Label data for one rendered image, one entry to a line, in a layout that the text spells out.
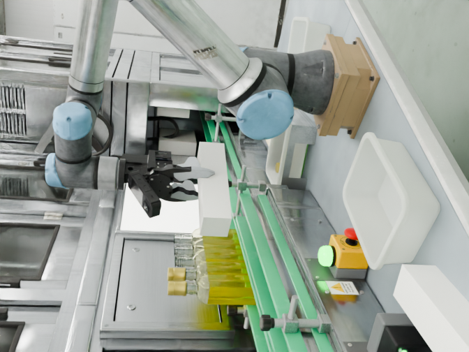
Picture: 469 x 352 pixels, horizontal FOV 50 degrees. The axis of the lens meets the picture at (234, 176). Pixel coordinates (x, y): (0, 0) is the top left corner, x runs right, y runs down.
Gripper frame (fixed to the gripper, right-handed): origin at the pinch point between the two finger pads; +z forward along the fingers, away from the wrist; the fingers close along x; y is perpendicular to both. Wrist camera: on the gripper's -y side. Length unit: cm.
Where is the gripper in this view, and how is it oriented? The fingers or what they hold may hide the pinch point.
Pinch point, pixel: (207, 186)
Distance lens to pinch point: 114.9
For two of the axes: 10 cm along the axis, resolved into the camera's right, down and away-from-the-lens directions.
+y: -0.8, -7.0, 7.1
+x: -1.7, 7.1, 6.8
